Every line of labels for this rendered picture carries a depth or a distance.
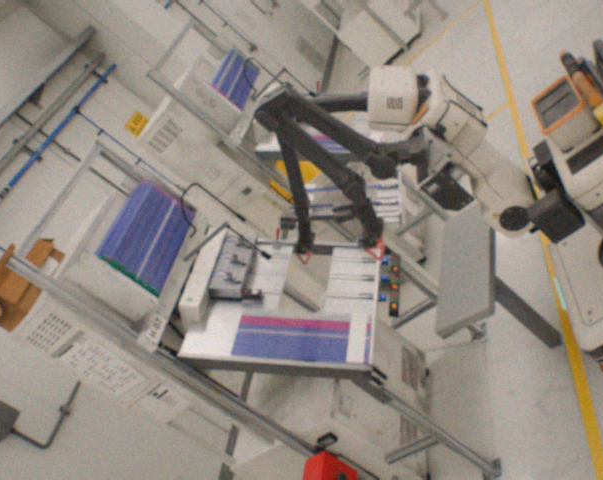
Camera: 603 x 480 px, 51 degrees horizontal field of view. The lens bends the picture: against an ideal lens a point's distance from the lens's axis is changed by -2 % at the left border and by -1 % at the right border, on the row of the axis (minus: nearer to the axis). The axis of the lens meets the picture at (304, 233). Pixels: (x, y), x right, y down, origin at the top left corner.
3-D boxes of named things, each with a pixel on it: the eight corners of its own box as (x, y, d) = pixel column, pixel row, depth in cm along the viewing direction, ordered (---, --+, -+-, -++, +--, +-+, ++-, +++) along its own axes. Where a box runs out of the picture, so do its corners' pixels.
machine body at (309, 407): (434, 359, 321) (346, 291, 300) (436, 487, 267) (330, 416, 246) (343, 408, 356) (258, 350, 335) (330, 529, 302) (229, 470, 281)
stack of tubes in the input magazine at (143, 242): (196, 213, 278) (145, 175, 269) (160, 295, 239) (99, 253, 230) (179, 228, 285) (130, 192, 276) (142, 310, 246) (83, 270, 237)
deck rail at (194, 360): (371, 377, 231) (372, 365, 227) (371, 381, 229) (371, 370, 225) (181, 363, 241) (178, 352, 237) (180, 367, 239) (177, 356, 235)
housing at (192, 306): (231, 252, 292) (227, 228, 283) (203, 332, 254) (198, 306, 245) (214, 251, 293) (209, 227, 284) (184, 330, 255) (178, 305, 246)
